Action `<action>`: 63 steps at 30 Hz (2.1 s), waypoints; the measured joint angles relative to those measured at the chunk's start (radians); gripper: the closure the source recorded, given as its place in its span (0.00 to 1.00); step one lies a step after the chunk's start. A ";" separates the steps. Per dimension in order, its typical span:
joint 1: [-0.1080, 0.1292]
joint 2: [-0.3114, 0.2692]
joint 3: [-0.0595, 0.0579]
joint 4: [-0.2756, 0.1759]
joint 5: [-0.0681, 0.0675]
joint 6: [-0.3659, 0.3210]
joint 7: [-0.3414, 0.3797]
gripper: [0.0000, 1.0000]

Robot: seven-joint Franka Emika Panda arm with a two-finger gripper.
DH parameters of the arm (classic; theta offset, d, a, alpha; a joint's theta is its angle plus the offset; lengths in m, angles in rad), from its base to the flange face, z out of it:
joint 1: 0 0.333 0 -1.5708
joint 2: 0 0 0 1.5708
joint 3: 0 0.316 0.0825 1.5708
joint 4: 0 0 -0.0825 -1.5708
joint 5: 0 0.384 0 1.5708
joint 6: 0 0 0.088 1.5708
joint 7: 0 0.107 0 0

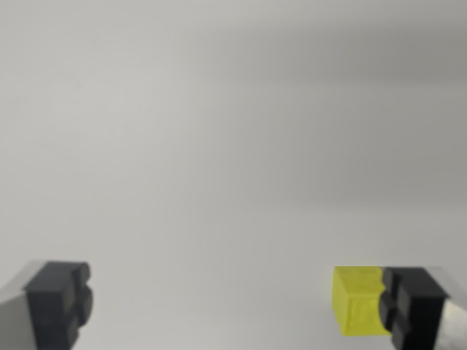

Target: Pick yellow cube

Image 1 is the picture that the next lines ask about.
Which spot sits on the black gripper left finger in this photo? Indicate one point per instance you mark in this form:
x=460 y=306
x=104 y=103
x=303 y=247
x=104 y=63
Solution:
x=51 y=306

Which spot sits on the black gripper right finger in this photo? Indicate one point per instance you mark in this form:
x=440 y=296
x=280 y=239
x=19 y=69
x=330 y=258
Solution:
x=416 y=310

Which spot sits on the yellow cube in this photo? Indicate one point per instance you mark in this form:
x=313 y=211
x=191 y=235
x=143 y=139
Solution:
x=355 y=302

